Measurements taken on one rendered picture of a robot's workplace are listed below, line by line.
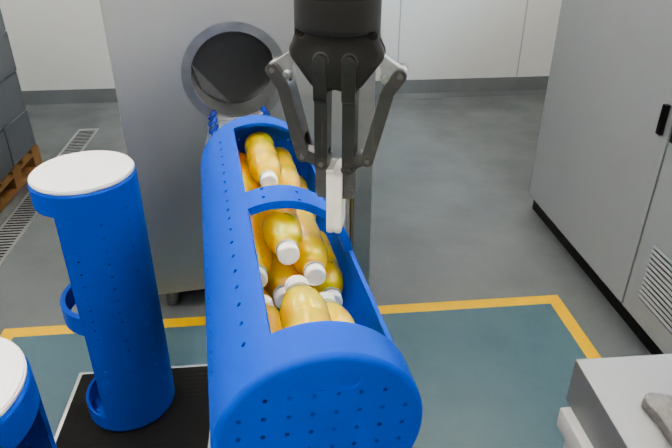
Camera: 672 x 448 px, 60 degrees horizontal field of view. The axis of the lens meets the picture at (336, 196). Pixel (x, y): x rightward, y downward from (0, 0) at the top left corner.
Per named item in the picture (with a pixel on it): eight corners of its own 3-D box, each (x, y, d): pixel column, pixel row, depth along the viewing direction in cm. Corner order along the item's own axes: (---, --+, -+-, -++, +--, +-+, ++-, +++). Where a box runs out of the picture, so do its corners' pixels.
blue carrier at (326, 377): (306, 212, 162) (314, 114, 149) (408, 496, 86) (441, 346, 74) (201, 215, 155) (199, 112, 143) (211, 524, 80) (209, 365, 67)
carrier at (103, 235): (147, 358, 222) (74, 400, 204) (105, 145, 182) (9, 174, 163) (191, 397, 205) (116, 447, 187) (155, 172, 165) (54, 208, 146)
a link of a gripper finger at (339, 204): (338, 157, 58) (346, 158, 58) (338, 218, 61) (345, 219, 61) (333, 170, 56) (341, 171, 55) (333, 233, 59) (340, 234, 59)
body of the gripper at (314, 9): (392, -24, 52) (387, 79, 56) (298, -27, 53) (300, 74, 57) (384, -11, 45) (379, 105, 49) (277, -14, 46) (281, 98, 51)
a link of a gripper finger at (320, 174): (327, 150, 55) (296, 148, 56) (327, 197, 58) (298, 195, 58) (330, 144, 57) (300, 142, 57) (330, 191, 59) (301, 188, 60)
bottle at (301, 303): (351, 356, 76) (323, 274, 92) (298, 358, 74) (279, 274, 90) (342, 397, 79) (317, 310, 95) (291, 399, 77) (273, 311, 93)
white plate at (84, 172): (104, 142, 181) (104, 146, 181) (10, 170, 163) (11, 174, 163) (152, 168, 164) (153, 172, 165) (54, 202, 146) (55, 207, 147)
